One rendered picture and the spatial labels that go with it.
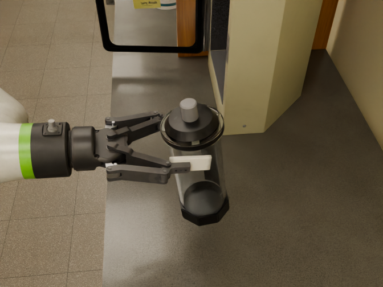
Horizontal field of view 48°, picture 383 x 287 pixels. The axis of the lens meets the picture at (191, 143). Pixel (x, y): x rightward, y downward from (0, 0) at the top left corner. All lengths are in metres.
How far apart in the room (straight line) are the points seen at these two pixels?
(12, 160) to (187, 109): 0.28
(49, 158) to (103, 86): 2.18
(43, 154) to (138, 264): 0.34
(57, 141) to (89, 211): 1.50
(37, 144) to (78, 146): 0.06
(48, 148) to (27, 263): 1.44
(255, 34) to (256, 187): 0.35
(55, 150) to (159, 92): 0.63
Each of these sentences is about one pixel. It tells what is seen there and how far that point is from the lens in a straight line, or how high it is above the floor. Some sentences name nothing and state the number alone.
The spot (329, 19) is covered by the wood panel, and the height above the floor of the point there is 1.05.
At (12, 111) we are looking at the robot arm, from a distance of 0.84.
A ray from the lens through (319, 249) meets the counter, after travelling 0.97.
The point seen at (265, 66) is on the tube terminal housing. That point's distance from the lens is 1.03.
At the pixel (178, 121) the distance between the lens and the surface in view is 0.71.
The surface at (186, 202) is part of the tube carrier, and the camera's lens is 0.83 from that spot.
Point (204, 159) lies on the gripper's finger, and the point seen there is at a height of 1.21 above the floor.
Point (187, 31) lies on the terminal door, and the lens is 1.31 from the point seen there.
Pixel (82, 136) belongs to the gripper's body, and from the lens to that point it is 0.72.
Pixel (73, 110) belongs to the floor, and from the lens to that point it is 2.73.
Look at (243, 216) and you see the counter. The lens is 0.99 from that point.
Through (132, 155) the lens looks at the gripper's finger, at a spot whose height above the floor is 1.23.
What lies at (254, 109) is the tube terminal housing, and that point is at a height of 1.03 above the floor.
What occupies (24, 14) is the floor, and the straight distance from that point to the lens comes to 3.82.
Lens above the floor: 1.75
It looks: 46 degrees down
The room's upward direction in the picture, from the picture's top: straight up
